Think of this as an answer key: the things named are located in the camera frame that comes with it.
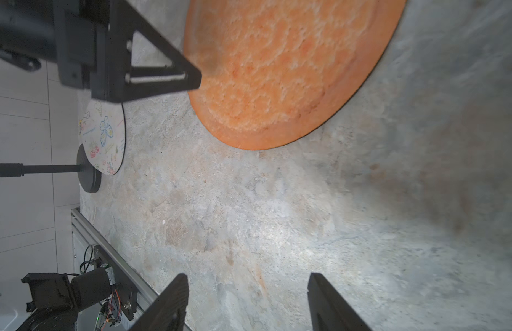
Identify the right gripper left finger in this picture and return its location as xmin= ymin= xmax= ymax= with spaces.
xmin=130 ymin=273 xmax=189 ymax=331

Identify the glitter microphone on stand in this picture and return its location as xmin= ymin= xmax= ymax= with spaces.
xmin=0 ymin=144 xmax=102 ymax=193

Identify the orange round coaster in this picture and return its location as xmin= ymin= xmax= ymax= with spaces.
xmin=184 ymin=1 xmax=406 ymax=150

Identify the aluminium mounting rail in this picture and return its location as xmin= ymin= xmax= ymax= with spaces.
xmin=70 ymin=207 xmax=190 ymax=331

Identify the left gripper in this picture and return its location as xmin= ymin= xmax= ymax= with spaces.
xmin=0 ymin=1 xmax=202 ymax=103

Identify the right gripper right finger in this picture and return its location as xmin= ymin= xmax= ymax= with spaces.
xmin=308 ymin=273 xmax=371 ymax=331

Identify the left controller board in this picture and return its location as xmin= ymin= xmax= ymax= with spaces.
xmin=94 ymin=290 xmax=123 ymax=331

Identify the pale butterfly coaster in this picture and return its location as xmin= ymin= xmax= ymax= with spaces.
xmin=79 ymin=99 xmax=126 ymax=176

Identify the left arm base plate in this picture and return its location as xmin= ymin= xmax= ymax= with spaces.
xmin=94 ymin=245 xmax=138 ymax=321

